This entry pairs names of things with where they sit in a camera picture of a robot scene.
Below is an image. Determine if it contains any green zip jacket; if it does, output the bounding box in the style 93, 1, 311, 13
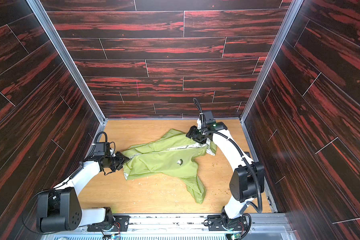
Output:
122, 129, 217, 204

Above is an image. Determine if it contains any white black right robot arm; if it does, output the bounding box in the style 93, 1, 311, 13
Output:
186, 122, 265, 230

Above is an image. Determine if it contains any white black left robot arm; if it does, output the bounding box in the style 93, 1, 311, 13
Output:
36, 152, 130, 234

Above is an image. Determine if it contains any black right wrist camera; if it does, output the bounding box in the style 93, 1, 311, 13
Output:
198, 111, 216, 129

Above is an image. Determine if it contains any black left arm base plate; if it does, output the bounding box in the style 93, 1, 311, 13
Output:
87, 215, 131, 233

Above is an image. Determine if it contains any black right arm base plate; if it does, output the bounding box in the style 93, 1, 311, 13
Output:
203, 214, 248, 232

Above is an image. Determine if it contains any aluminium front rail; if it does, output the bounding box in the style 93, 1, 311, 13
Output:
42, 214, 298, 240

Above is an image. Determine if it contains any aluminium corner post right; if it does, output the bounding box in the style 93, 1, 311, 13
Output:
241, 0, 304, 126

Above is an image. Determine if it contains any aluminium corner post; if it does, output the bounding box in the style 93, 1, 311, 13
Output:
26, 0, 107, 125
241, 0, 304, 126

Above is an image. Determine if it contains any aluminium corner post left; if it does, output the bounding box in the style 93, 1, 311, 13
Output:
26, 0, 107, 125

